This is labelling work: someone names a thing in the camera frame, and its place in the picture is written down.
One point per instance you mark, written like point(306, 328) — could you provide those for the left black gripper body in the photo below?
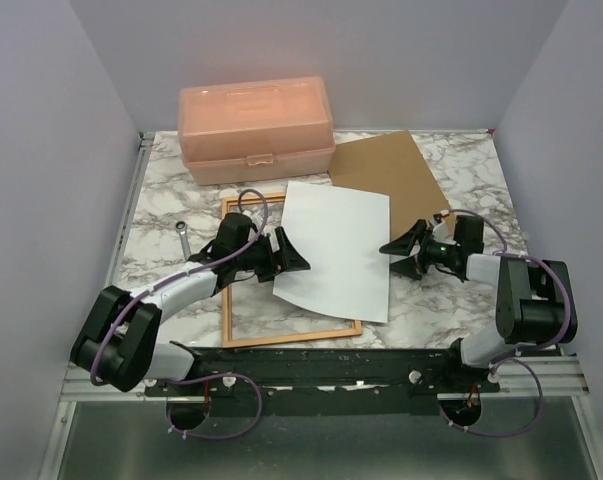
point(261, 259)

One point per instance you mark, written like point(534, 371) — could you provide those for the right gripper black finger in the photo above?
point(408, 267)
point(403, 245)

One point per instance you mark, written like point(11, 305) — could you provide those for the brown fibreboard backing board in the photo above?
point(393, 165)

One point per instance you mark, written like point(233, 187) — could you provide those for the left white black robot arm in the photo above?
point(117, 345)

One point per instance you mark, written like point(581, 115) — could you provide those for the silver combination wrench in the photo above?
point(181, 229)

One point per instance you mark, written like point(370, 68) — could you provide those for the landscape photo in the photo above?
point(339, 231)

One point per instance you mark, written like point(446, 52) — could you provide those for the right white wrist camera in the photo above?
point(440, 231)

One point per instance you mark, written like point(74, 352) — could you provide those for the orange wooden picture frame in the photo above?
point(355, 330)

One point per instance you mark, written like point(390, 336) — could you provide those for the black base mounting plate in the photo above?
point(323, 382)

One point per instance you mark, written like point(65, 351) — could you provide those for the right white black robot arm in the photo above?
point(534, 307)

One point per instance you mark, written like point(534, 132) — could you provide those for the translucent orange plastic toolbox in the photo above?
point(255, 131)

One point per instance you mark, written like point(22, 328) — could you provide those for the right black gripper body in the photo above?
point(435, 253)

